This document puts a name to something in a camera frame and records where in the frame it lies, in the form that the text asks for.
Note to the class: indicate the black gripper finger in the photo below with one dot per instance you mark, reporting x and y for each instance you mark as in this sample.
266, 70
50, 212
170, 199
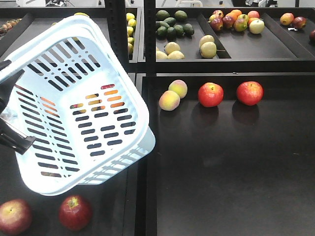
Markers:
6, 87
13, 138

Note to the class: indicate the light blue plastic basket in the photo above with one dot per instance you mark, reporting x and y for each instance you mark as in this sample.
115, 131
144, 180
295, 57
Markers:
87, 117

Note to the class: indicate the cherry tomato vine pile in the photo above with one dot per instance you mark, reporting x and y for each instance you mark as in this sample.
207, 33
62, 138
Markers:
6, 27

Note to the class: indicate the red apple lower left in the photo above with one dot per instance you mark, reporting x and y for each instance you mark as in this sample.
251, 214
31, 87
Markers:
15, 217

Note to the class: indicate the dark red apple lower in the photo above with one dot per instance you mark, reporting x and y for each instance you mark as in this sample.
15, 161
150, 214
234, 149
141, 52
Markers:
75, 213

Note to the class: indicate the yellow starfruit pile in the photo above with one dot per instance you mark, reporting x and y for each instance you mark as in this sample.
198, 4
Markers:
75, 14

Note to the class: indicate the yellow lemon pile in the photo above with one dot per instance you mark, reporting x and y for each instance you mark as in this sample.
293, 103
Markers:
130, 28

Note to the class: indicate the front peach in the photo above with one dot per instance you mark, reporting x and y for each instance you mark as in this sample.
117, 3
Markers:
169, 100

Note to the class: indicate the peach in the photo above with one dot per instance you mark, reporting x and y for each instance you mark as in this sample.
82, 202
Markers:
179, 87
169, 100

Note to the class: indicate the green avocado pile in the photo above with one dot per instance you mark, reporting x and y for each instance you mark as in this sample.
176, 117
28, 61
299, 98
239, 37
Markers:
172, 27

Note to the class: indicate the rear peach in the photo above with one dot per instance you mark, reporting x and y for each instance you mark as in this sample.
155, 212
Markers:
179, 87

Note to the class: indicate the red apple centre right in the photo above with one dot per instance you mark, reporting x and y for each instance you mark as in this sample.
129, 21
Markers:
210, 95

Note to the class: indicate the pale yellow pears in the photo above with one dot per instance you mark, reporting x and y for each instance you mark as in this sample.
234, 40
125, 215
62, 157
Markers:
172, 50

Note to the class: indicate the mixed apple mango pile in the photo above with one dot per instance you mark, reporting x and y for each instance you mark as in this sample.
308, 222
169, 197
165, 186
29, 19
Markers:
237, 20

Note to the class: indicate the red apple far right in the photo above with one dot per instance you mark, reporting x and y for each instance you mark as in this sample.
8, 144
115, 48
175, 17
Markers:
250, 93

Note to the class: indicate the mango on far tray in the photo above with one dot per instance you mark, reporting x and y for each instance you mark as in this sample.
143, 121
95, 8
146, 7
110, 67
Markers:
286, 19

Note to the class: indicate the dark apple far tray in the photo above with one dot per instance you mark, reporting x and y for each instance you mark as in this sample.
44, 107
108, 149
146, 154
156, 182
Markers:
299, 22

